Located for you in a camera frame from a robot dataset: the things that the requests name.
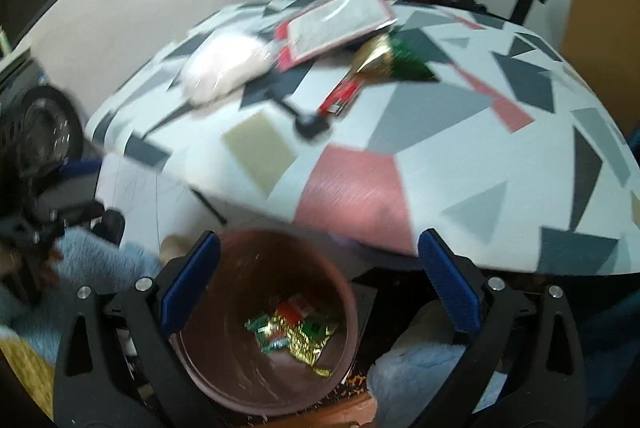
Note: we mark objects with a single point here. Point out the person's left leg fluffy blue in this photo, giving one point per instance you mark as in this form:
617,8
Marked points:
100,268

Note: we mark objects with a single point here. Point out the green white snack wrapper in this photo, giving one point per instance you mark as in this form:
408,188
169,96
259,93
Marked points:
260,328

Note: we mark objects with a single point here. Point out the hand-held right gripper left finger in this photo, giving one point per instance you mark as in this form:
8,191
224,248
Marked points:
192,280

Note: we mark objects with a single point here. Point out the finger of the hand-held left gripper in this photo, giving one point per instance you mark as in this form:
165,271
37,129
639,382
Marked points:
80,168
75,212

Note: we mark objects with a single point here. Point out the black plastic spork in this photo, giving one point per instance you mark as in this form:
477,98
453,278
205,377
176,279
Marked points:
310,125

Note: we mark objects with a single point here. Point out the yellow cloth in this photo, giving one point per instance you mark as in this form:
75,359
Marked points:
25,373

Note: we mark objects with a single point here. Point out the red box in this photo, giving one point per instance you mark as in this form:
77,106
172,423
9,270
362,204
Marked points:
342,95

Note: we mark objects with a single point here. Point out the pink red package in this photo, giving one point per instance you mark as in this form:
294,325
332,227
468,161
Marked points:
340,20

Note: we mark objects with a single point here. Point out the green gold snack packet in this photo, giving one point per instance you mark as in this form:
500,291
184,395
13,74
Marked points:
312,333

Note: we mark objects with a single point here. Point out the gold foil bag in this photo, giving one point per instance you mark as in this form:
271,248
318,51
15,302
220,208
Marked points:
375,55

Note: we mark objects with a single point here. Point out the white plastic bag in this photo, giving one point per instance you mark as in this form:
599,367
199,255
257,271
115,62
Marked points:
220,68

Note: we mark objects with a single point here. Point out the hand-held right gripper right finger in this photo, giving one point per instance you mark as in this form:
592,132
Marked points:
450,280

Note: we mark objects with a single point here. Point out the brown plastic bin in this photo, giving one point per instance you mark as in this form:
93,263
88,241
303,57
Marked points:
235,268

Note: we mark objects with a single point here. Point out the geometric patterned table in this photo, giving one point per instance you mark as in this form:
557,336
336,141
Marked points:
450,158

